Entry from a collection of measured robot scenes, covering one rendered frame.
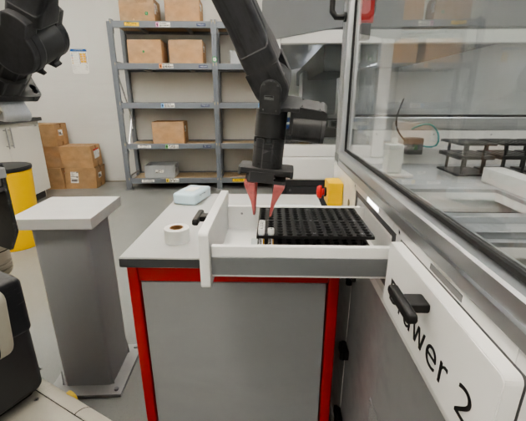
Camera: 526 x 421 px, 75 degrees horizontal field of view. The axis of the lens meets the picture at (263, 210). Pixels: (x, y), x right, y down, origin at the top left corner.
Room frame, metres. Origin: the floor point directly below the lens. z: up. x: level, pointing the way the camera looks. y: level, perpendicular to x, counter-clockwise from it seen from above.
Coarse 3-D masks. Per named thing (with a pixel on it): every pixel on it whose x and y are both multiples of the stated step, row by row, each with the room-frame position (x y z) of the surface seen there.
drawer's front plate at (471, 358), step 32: (384, 288) 0.51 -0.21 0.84; (416, 288) 0.40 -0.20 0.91; (448, 320) 0.32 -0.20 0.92; (416, 352) 0.37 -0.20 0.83; (448, 352) 0.31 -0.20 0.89; (480, 352) 0.26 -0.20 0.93; (448, 384) 0.29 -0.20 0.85; (480, 384) 0.25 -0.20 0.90; (512, 384) 0.23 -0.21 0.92; (448, 416) 0.28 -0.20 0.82; (480, 416) 0.24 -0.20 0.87; (512, 416) 0.22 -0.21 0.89
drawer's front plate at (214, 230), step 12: (228, 192) 0.83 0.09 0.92; (216, 204) 0.71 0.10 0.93; (228, 204) 0.83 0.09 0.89; (216, 216) 0.64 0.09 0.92; (204, 228) 0.57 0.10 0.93; (216, 228) 0.64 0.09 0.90; (204, 240) 0.55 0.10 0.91; (216, 240) 0.63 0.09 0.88; (204, 252) 0.55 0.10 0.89; (204, 264) 0.55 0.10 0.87; (204, 276) 0.55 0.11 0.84
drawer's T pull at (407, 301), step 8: (392, 288) 0.39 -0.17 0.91; (392, 296) 0.39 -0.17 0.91; (400, 296) 0.37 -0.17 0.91; (408, 296) 0.38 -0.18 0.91; (416, 296) 0.38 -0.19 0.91; (400, 304) 0.36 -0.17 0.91; (408, 304) 0.36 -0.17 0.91; (416, 304) 0.36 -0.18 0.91; (424, 304) 0.36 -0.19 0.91; (400, 312) 0.36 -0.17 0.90; (408, 312) 0.34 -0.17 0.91; (416, 312) 0.36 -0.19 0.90; (424, 312) 0.36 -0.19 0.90; (408, 320) 0.33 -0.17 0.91; (416, 320) 0.33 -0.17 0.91
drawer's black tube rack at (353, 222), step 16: (288, 208) 0.77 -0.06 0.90; (304, 208) 0.77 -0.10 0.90; (320, 208) 0.77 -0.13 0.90; (336, 208) 0.77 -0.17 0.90; (352, 208) 0.77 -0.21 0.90; (272, 224) 0.67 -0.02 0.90; (288, 224) 0.67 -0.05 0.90; (304, 224) 0.67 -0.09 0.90; (320, 224) 0.66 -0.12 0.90; (336, 224) 0.67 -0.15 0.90; (352, 224) 0.67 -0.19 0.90; (288, 240) 0.66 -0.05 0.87; (304, 240) 0.65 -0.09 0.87; (320, 240) 0.65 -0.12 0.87; (336, 240) 0.65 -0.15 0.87; (352, 240) 0.65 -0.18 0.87
